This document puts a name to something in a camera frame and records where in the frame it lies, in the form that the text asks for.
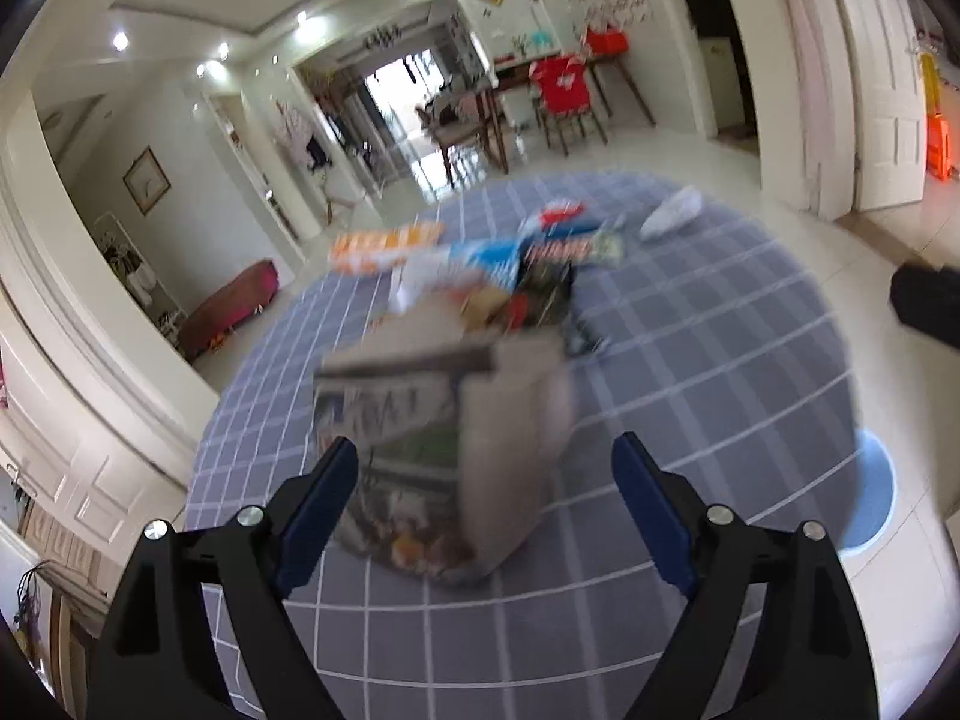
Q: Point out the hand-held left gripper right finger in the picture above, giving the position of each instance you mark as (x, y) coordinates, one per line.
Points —
(660, 517)

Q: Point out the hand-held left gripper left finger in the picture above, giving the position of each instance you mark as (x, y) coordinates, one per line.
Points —
(319, 517)

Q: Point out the printed paper bag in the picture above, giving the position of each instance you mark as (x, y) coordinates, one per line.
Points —
(495, 450)

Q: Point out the orange plastic item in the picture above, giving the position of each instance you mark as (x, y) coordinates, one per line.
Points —
(941, 142)

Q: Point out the blue round mat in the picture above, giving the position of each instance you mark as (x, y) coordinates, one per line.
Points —
(874, 495)

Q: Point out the red upholstered bench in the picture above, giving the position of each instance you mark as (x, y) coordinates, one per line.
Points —
(232, 307)

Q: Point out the white panel door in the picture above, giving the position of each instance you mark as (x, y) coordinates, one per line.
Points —
(885, 75)

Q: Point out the dark packet red label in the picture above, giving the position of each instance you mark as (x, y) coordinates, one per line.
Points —
(551, 274)

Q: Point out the white wrapper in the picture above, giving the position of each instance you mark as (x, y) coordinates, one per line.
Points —
(671, 214)

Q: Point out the green packet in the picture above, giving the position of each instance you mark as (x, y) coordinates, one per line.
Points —
(607, 247)

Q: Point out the orange snack bag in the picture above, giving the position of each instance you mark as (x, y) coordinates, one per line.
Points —
(386, 249)

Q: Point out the white cabinet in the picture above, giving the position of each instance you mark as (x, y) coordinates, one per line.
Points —
(724, 82)

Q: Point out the shoe rack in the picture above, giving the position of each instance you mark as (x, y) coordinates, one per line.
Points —
(139, 277)

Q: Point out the blue white packet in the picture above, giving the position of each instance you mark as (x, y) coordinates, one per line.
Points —
(480, 259)

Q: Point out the red wrapper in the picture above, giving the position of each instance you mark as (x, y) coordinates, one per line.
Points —
(559, 214)

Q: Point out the brown framed picture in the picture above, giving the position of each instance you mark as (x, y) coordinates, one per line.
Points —
(146, 180)

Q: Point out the coat rack with clothes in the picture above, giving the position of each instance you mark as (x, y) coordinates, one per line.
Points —
(300, 139)

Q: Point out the wooden chair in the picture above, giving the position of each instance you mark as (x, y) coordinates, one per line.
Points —
(461, 135)
(570, 124)

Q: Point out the red tote bag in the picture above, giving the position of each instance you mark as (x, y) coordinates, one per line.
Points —
(606, 41)

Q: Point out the red chair cover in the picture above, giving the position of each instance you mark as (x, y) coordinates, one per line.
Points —
(562, 86)

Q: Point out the wooden dining table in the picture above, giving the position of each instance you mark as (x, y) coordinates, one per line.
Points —
(517, 79)

